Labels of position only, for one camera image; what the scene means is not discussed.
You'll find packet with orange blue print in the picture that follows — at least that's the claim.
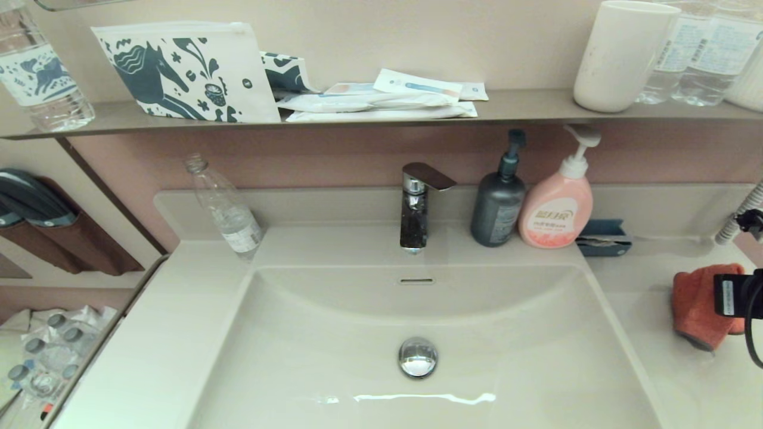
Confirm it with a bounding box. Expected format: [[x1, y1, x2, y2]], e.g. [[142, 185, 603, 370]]
[[322, 83, 382, 97]]

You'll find white plastic cup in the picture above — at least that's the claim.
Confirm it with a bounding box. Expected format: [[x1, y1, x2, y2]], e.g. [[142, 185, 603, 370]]
[[573, 0, 680, 114]]

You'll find clear empty plastic bottle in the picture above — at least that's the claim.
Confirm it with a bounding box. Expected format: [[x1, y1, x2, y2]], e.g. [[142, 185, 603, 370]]
[[184, 154, 266, 261]]

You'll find small horse print pouch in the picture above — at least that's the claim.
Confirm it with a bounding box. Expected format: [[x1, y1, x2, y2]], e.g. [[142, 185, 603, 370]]
[[260, 52, 320, 95]]

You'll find white packet with blue stripe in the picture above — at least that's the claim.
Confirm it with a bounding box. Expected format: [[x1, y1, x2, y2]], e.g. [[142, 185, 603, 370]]
[[374, 69, 463, 100]]

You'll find brown wall pocket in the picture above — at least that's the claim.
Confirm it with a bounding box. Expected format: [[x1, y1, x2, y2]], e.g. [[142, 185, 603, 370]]
[[0, 179, 145, 276]]

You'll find chrome drain stopper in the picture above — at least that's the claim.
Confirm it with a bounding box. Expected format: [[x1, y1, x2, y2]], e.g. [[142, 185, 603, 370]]
[[398, 337, 439, 378]]

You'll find shrink-wrapped bottle pack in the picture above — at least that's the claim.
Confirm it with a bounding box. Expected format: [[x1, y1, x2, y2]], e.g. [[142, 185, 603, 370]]
[[0, 305, 120, 418]]

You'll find orange microfibre cloth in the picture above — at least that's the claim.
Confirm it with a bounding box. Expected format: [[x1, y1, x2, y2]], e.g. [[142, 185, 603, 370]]
[[672, 264, 747, 352]]

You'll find long white packet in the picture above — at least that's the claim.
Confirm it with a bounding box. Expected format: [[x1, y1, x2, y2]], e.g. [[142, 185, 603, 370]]
[[276, 92, 460, 113]]

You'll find flat white packet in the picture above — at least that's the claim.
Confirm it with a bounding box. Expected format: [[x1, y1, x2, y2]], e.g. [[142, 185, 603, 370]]
[[285, 102, 477, 123]]

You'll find white ceramic sink basin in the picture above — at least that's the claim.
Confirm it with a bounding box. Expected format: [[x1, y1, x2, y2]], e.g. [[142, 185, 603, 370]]
[[190, 264, 662, 429]]

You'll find chrome sink faucet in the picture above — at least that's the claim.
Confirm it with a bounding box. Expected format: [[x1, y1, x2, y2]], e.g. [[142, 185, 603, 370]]
[[399, 162, 458, 254]]

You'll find bottle with blue deer label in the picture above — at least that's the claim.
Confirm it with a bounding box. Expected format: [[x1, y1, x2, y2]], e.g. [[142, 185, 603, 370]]
[[0, 0, 96, 133]]

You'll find pink soap pump bottle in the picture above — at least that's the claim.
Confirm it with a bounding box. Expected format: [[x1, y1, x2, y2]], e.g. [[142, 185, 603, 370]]
[[517, 123, 601, 249]]

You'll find large horse print pouch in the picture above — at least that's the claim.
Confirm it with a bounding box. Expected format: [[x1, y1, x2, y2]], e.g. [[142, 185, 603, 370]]
[[91, 22, 281, 124]]

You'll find dark grey slipper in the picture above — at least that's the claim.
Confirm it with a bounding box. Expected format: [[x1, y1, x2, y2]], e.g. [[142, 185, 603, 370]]
[[0, 169, 78, 227], [0, 203, 26, 229]]

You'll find grey brown wall shelf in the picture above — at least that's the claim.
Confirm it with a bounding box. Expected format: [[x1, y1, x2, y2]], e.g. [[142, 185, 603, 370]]
[[0, 89, 763, 141]]

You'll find blue plastic box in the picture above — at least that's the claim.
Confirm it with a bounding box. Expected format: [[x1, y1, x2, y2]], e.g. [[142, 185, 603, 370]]
[[576, 219, 632, 257]]

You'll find white corrugated hose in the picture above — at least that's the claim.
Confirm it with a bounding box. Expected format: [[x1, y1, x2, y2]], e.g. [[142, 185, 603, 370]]
[[714, 182, 763, 245]]

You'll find water bottle with white label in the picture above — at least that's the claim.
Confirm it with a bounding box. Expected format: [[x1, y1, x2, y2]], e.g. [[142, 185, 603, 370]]
[[671, 0, 763, 107], [635, 0, 710, 105]]

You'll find white ribbed container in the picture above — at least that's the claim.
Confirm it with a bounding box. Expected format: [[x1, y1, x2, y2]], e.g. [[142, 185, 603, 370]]
[[721, 36, 763, 114]]

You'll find dark grey pump bottle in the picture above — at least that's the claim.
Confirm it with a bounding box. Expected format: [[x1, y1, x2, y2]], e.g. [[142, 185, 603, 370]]
[[470, 129, 527, 248]]

